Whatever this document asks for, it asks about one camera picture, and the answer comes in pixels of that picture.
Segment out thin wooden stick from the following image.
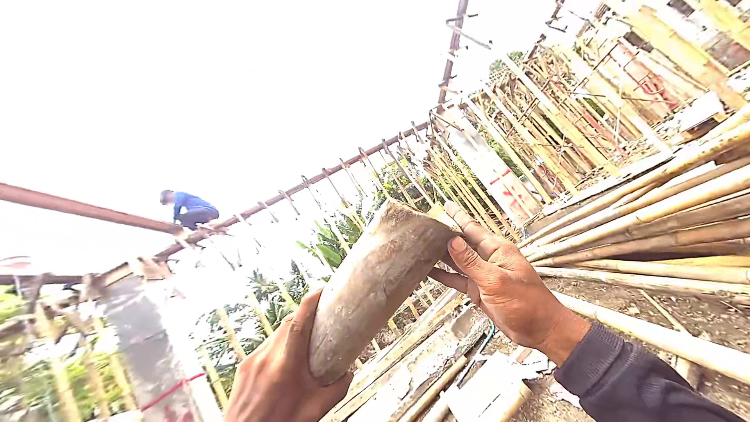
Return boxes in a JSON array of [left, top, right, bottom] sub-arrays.
[[640, 290, 693, 336]]

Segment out single pale bamboo pole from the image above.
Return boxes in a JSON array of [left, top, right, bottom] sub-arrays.
[[550, 290, 750, 386]]

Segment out row of yellow bamboo stakes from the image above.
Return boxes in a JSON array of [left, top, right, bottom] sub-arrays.
[[23, 302, 140, 422]]

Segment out grey concrete column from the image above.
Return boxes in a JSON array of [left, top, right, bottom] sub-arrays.
[[101, 274, 222, 422]]

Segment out long rusty brown beam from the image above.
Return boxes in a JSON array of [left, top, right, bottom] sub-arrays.
[[101, 104, 455, 287]]

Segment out green trees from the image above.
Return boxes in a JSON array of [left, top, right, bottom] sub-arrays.
[[196, 161, 434, 364]]

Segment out white column with red marks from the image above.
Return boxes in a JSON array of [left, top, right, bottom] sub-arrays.
[[441, 105, 543, 226]]

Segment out white broken board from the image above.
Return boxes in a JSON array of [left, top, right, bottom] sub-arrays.
[[443, 352, 532, 422]]

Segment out pile of long bamboo poles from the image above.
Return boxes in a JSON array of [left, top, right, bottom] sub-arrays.
[[517, 104, 750, 295]]

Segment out person's left hand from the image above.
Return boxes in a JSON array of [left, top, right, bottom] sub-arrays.
[[224, 288, 354, 422]]

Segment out slender rusty steel post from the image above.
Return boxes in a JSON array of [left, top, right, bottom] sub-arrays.
[[437, 0, 470, 113]]

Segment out thick reddish brown beam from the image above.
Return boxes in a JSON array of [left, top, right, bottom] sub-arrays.
[[0, 182, 185, 235]]

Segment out person's right hand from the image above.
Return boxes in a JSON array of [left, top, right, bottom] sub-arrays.
[[428, 201, 591, 367]]

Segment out group of upright bamboo poles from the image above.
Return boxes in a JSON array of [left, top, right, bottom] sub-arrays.
[[430, 0, 750, 241]]

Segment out thin blue rope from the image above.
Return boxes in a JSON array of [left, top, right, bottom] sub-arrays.
[[478, 318, 497, 354]]

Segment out person's right forearm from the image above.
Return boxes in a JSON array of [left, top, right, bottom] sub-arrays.
[[552, 320, 745, 422]]

